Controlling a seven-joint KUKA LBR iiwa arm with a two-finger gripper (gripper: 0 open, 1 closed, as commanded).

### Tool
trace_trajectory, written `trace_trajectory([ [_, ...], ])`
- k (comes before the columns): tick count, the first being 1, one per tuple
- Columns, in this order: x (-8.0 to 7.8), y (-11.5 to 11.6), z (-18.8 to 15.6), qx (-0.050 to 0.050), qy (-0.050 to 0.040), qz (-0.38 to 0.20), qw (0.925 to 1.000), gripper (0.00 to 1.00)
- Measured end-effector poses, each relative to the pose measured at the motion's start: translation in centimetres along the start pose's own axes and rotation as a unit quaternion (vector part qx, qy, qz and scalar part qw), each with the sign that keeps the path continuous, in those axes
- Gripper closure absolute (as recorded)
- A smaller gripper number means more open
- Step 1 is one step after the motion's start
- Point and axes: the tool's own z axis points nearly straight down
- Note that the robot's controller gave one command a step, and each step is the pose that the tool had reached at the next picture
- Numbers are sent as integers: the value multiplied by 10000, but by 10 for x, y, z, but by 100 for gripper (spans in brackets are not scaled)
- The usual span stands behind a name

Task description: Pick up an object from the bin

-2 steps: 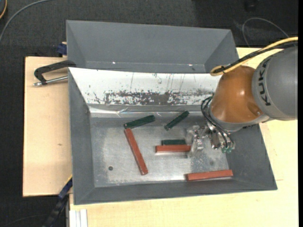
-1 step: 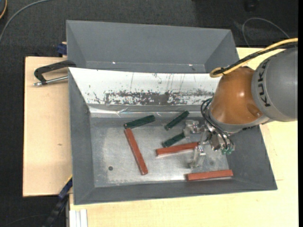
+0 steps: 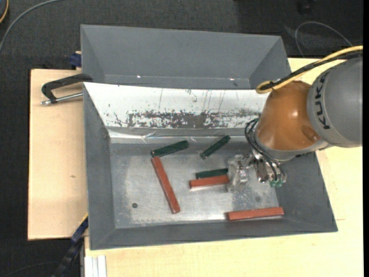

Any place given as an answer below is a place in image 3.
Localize grey metal bin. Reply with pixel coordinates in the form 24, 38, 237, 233
80, 24, 338, 250

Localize long red-brown flat block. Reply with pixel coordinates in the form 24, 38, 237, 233
150, 156, 182, 215

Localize dark green flat block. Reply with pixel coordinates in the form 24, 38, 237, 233
199, 134, 232, 160
195, 167, 230, 180
150, 140, 190, 158

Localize pale wood flat board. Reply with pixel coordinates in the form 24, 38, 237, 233
27, 68, 89, 241

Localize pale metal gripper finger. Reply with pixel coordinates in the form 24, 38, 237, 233
228, 154, 249, 175
225, 173, 249, 193

